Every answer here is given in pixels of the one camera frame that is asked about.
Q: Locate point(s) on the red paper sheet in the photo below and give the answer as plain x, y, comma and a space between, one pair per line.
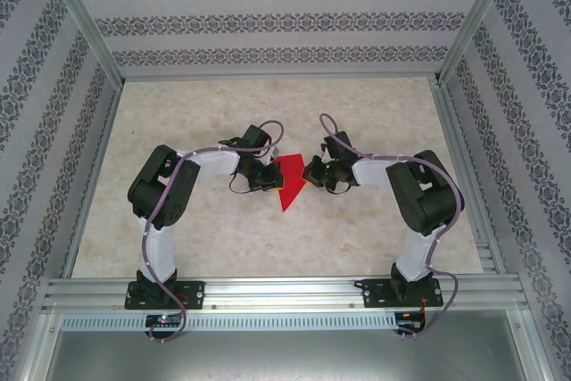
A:
290, 176

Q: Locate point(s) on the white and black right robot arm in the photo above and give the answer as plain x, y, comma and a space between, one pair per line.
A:
419, 256

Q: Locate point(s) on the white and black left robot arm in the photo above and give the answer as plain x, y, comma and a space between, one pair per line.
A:
158, 256

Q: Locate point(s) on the small black controller board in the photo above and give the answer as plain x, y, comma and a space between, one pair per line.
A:
410, 318
163, 320

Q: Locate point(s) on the short aluminium cross rail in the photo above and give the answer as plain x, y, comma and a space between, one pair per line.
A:
276, 75

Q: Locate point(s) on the long aluminium mounting rail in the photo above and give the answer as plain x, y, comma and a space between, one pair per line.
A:
276, 292

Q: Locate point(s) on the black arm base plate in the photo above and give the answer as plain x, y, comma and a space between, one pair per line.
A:
372, 294
196, 294

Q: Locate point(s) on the aluminium side rail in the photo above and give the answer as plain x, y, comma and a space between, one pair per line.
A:
466, 184
88, 184

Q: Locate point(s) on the aluminium frame post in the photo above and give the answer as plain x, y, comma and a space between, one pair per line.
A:
85, 19
475, 19

